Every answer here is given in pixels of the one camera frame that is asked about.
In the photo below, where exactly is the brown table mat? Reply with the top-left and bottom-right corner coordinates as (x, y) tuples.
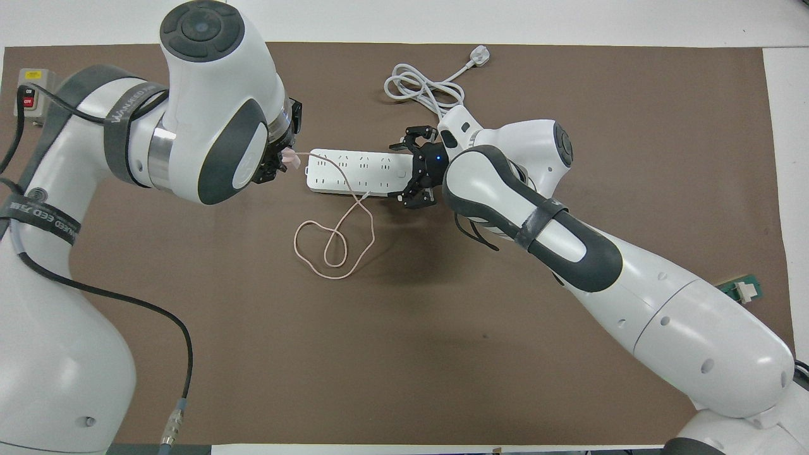
(0, 41), (806, 446)

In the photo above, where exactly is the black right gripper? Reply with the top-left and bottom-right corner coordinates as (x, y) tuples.
(389, 125), (451, 210)

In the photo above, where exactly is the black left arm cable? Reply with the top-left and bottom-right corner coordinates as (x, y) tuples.
(0, 82), (193, 446)

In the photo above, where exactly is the white power cord with plug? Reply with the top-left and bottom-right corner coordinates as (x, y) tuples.
(384, 44), (492, 121)

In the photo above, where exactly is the white power strip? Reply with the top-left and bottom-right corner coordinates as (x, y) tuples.
(307, 149), (415, 198)

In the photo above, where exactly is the pink charging cable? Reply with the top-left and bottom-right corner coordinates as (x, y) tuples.
(293, 152), (376, 280)

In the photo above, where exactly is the green knife switch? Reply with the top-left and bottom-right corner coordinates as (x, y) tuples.
(717, 274), (763, 305)

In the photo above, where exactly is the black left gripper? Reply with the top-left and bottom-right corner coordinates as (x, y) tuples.
(253, 98), (303, 185)

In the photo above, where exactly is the grey on-off switch box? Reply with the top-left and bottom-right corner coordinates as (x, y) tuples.
(14, 68), (58, 127)

